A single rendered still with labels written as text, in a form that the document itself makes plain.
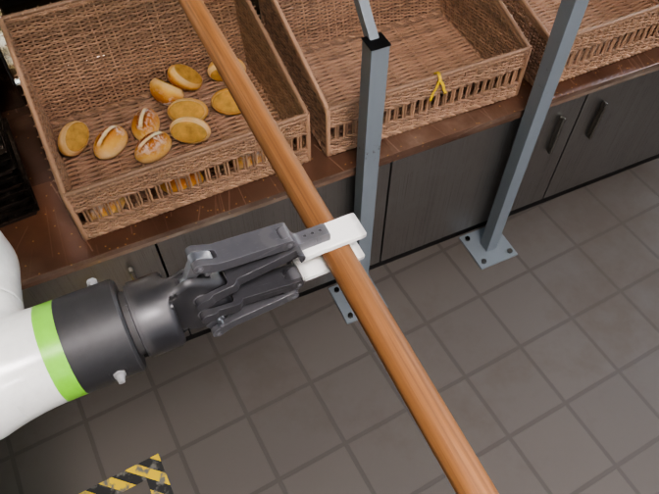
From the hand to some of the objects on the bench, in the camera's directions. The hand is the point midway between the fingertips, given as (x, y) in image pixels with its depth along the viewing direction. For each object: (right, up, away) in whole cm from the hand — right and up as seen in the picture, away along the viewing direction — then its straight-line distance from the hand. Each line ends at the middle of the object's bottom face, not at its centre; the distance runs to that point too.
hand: (329, 247), depth 64 cm
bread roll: (-41, +39, +99) cm, 114 cm away
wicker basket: (-39, +28, +93) cm, 105 cm away
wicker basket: (+15, +48, +107) cm, 118 cm away
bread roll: (-25, +34, +95) cm, 104 cm away
